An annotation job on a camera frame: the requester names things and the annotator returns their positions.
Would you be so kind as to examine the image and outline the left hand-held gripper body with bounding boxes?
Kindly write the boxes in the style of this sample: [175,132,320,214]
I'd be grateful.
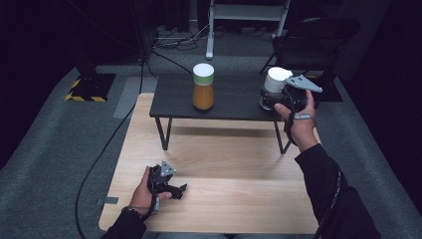
[147,159,177,197]

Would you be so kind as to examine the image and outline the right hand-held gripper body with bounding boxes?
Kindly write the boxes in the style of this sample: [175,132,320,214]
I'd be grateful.
[280,74,323,114]

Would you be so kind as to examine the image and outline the white cup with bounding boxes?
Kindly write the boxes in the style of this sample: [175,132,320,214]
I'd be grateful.
[259,66,294,112]

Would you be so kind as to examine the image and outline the black low shelf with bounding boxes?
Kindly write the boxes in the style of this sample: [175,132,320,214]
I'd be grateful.
[148,73,321,155]

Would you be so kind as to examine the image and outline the orange spice jar green lid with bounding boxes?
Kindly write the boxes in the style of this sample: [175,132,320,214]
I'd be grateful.
[192,63,216,112]

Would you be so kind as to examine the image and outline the person's left hand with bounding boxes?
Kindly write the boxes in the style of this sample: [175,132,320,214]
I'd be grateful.
[127,165,173,217]

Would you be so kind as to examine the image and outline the person's right hand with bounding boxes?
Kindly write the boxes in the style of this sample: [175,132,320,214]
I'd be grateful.
[274,89,319,153]

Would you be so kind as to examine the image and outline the black chair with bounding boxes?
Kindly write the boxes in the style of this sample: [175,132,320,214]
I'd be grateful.
[259,17,362,103]

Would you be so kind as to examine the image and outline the small grey tape piece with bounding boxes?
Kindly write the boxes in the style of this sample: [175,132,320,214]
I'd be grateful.
[96,196,119,205]

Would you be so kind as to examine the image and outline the grey floor strip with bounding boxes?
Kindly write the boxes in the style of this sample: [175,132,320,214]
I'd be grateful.
[112,76,159,120]

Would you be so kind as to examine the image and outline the stand base with hazard stripes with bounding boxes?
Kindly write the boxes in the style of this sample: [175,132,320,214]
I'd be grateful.
[64,73,117,104]

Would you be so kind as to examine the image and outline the black stand pole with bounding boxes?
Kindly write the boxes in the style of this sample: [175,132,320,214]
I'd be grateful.
[129,0,157,63]

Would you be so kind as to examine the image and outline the black gripper wrist strap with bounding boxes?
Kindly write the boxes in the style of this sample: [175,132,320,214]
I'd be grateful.
[283,89,298,147]
[140,193,161,223]

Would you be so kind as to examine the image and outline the black bead bracelet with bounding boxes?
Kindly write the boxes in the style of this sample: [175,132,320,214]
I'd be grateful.
[120,205,144,221]

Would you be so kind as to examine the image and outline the long black floor cable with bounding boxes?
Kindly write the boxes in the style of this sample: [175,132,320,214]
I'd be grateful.
[74,59,147,239]

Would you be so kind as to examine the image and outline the white metal stand frame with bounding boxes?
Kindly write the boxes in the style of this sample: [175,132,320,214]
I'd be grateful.
[205,0,292,61]

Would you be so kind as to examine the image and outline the bundle of floor cables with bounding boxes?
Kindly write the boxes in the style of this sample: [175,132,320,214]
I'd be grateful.
[151,23,213,52]

